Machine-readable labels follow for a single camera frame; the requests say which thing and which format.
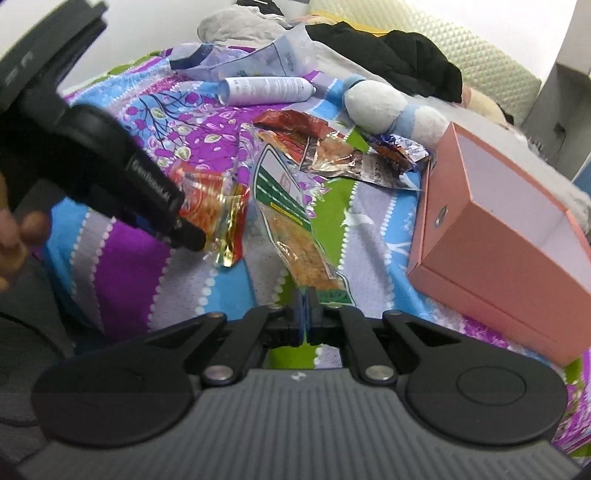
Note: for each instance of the green white snack packet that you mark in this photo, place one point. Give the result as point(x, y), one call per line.
point(281, 204)

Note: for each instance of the red orange snack packet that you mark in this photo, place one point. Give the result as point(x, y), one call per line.
point(217, 204)

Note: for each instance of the black clothing pile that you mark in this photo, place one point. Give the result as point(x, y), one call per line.
point(410, 62)

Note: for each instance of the clear plastic zip bag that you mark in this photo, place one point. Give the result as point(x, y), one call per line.
point(290, 55)

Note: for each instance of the beige pillow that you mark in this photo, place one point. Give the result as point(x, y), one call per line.
point(483, 105)

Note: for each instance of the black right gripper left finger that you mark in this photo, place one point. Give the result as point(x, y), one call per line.
point(249, 339)

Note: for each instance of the blue silver snack packet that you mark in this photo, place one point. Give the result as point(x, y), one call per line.
point(404, 154)

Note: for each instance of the white spray can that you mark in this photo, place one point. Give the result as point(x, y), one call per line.
point(250, 91)

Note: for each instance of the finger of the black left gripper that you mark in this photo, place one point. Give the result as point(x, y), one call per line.
point(187, 235)

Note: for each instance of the white blue plush toy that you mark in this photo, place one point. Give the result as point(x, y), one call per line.
point(380, 109)

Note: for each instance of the colourful floral bed sheet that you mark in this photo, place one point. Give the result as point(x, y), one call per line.
point(122, 283)

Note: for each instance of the white wardrobe cabinet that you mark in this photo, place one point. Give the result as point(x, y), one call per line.
point(559, 122)

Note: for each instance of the brown clear snack packet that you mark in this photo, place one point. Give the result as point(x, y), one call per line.
point(332, 157)

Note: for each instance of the red crumpled snack packet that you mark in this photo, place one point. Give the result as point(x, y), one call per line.
point(293, 121)

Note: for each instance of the grey blanket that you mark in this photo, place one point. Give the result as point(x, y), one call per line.
point(247, 26)

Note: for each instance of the cream quilted headboard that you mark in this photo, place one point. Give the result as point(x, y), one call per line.
point(484, 66)

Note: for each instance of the pink cardboard box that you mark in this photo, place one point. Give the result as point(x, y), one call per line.
point(493, 244)

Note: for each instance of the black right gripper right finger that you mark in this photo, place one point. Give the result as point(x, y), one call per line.
point(346, 328)

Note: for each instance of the person's left hand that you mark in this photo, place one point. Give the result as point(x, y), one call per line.
point(18, 239)

